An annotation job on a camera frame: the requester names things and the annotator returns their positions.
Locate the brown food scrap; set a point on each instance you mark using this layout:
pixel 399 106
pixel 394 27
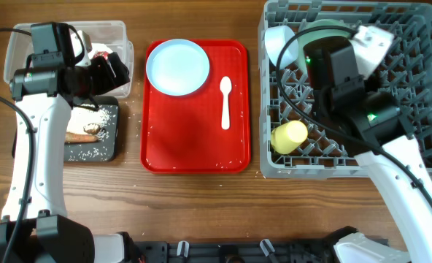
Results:
pixel 92 128

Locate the blue bowl with rice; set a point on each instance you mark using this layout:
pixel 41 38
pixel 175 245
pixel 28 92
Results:
pixel 275 39

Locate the red snack wrapper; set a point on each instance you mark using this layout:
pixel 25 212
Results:
pixel 103 54

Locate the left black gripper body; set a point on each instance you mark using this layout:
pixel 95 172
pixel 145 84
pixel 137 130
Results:
pixel 101 79

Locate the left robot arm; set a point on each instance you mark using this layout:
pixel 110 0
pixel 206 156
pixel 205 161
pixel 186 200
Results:
pixel 34 225

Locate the black waste tray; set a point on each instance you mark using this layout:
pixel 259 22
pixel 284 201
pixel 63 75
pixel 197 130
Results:
pixel 92 149

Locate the yellow plastic cup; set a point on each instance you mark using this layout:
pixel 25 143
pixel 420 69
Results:
pixel 287 137

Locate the red plastic tray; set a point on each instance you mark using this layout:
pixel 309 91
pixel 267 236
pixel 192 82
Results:
pixel 183 134

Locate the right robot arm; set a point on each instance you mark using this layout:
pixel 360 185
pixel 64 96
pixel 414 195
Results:
pixel 377 132

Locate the clear plastic bin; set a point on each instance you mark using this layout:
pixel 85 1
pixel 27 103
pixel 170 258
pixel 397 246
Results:
pixel 110 33

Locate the pile of rice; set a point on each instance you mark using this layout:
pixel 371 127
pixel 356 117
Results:
pixel 82 116

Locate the green bowl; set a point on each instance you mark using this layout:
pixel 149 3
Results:
pixel 309 37

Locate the white plastic spoon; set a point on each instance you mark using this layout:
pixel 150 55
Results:
pixel 225 88

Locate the large light blue plate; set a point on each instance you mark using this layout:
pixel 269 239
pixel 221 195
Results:
pixel 177 67

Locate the carrot piece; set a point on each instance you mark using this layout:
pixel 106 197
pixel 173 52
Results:
pixel 80 138

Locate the grey dishwasher rack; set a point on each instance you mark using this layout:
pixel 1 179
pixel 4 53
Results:
pixel 406 73

